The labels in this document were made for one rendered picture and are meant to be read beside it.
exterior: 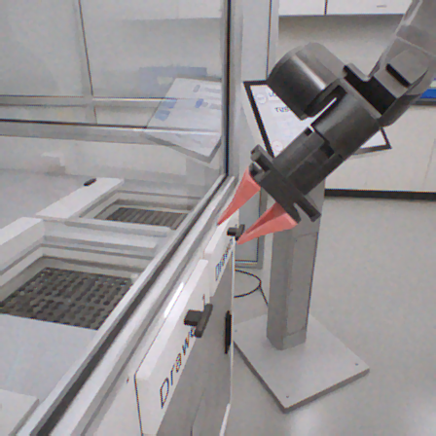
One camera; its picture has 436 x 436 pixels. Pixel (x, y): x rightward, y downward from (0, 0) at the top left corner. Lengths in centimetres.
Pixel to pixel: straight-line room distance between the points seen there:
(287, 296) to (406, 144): 236
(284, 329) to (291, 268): 31
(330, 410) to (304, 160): 139
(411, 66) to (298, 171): 15
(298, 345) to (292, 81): 154
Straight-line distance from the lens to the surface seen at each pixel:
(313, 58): 45
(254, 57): 209
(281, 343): 179
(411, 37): 50
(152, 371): 51
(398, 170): 375
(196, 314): 60
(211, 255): 74
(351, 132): 42
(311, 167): 41
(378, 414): 175
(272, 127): 124
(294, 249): 152
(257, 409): 165
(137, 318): 48
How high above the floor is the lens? 129
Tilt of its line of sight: 25 degrees down
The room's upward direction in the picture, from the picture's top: straight up
